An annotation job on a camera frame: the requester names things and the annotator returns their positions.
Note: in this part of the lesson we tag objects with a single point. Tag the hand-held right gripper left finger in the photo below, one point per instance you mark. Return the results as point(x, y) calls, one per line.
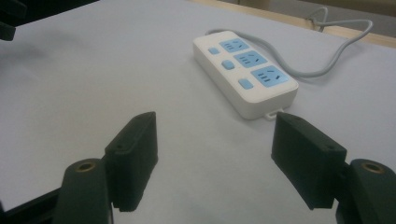
point(134, 161)

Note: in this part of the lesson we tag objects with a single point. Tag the white and blue power strip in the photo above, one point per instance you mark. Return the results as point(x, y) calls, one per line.
point(246, 79)

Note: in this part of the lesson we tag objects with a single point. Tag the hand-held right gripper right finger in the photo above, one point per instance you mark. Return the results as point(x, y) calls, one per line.
point(306, 161)

